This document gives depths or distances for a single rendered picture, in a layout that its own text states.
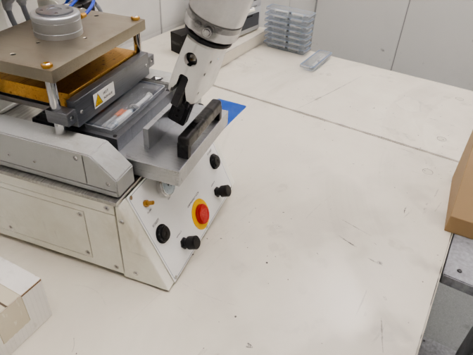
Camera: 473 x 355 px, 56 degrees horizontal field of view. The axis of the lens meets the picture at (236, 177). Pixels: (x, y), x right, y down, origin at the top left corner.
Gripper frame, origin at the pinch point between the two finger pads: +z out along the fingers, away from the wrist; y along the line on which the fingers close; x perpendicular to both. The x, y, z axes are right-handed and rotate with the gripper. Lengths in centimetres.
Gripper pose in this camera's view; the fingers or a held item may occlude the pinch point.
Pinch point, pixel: (180, 111)
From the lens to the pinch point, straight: 77.4
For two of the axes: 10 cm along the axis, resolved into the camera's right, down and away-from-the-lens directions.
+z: -3.7, 6.7, 6.4
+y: 3.4, -5.5, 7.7
